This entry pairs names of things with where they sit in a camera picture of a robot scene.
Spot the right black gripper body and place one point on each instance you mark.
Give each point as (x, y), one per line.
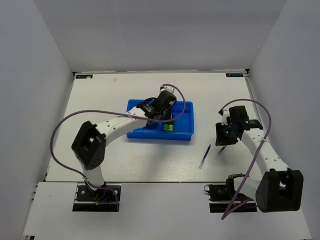
(225, 134)

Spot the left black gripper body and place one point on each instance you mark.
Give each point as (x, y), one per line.
(167, 114)

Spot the green pen refill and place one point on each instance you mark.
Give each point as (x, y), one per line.
(221, 150)

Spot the green black highlighter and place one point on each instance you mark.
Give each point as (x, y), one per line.
(166, 127)

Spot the yellow black highlighter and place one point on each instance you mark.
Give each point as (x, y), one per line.
(171, 127)

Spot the blue pen refill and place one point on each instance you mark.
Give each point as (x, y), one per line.
(204, 157)

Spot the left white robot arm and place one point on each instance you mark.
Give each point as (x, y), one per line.
(92, 139)

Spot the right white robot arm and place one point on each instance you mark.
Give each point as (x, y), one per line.
(280, 188)

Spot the blue plastic divided tray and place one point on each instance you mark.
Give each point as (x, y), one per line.
(183, 128)

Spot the right table corner label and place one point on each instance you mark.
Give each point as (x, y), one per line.
(234, 75)

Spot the table corner label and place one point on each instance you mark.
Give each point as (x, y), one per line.
(234, 75)
(84, 76)

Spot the left table corner label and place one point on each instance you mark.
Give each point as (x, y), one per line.
(84, 76)

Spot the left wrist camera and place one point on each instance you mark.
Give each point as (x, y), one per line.
(167, 88)

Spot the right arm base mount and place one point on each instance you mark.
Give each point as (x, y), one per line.
(219, 199)

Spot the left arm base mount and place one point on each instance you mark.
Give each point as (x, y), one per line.
(101, 200)

